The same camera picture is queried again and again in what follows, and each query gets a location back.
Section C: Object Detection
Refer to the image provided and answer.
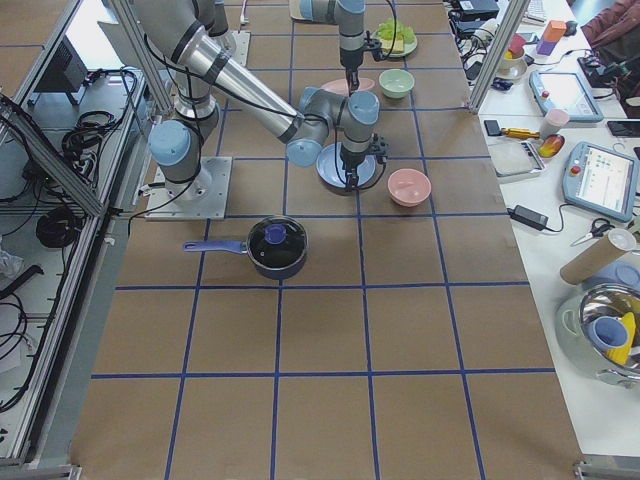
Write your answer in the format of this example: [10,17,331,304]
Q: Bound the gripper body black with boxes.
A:
[340,133,389,173]
[340,30,384,68]

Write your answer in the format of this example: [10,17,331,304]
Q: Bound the pink plate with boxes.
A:
[320,78,376,96]

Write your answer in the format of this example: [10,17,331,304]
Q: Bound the blue plate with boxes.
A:
[316,142,377,189]

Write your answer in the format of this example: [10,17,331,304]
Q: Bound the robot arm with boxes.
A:
[299,0,382,96]
[134,1,387,191]

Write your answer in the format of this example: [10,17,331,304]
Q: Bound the green bowl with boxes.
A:
[378,69,415,99]

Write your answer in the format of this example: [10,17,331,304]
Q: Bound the green lettuce leaf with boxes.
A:
[376,18,416,43]

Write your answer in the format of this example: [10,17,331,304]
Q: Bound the bread slice on plate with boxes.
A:
[381,38,406,55]

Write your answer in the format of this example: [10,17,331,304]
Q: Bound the pink bowl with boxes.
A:
[387,168,432,207]

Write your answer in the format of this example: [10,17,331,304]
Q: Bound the green plate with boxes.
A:
[375,27,417,57]

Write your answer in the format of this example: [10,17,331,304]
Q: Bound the glass pot lid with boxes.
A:
[248,216,307,269]

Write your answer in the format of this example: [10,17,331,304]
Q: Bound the dark blue saucepan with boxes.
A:
[183,215,308,280]

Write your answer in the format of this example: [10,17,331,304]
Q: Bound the black smartphone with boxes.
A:
[483,119,502,137]

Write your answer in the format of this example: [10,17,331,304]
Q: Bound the kitchen scale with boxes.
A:
[489,141,546,183]

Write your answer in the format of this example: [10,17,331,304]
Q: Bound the white bowl with toys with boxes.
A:
[496,34,527,80]

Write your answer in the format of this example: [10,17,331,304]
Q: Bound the black power adapter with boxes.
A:
[507,205,548,231]

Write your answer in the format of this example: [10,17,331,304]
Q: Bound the mango fruit toy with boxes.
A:
[537,134,565,158]

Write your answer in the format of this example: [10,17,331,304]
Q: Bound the teach pendant far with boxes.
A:
[528,70,604,123]

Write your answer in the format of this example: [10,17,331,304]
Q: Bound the teach pendant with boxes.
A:
[528,70,604,123]
[562,142,639,222]

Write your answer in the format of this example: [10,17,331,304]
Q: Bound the teach pendant near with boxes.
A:
[562,142,639,222]

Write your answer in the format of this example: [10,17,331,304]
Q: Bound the scissors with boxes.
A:
[571,217,614,247]

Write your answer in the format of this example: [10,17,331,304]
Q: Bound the cardboard tube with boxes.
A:
[559,228,637,285]

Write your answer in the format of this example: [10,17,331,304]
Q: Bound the steel mixing bowl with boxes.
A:
[579,284,639,389]

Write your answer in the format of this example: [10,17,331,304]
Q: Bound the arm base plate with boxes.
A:
[144,156,233,221]
[219,30,251,66]

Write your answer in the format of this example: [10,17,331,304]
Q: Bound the yellow screwdriver handle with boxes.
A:
[501,128,540,140]

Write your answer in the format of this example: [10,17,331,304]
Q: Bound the aluminium frame post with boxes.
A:
[468,0,529,114]

